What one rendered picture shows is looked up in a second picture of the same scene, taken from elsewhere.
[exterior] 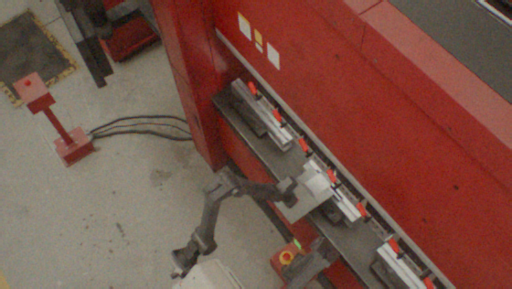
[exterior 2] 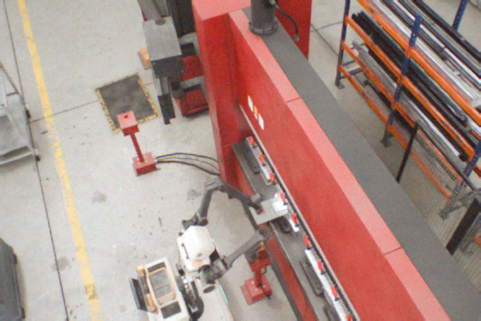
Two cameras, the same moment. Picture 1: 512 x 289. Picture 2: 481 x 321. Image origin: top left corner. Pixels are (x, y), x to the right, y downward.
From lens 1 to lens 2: 140 cm
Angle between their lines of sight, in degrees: 10
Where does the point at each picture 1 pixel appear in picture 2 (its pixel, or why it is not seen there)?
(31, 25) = (136, 83)
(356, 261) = (292, 256)
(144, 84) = (197, 134)
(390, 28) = (297, 111)
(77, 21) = (161, 84)
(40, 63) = (136, 108)
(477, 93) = (325, 146)
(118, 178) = (167, 190)
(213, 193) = (209, 186)
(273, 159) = (259, 188)
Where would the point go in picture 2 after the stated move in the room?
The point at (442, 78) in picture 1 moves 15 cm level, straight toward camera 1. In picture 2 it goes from (313, 136) to (295, 154)
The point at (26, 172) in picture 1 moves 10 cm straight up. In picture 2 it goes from (110, 174) to (107, 169)
